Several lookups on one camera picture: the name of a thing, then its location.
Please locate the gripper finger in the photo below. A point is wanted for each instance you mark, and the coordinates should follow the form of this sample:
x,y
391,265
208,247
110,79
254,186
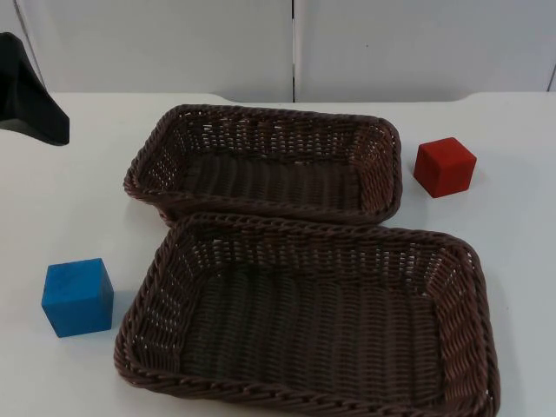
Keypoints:
x,y
32,108

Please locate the blue cube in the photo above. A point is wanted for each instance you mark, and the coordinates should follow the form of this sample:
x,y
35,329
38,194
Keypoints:
x,y
77,297

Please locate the dark brown wicker basket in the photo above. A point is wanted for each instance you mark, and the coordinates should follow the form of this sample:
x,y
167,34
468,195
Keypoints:
x,y
265,167
313,321

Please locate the red cube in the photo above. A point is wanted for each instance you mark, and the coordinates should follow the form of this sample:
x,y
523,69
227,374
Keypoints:
x,y
443,167

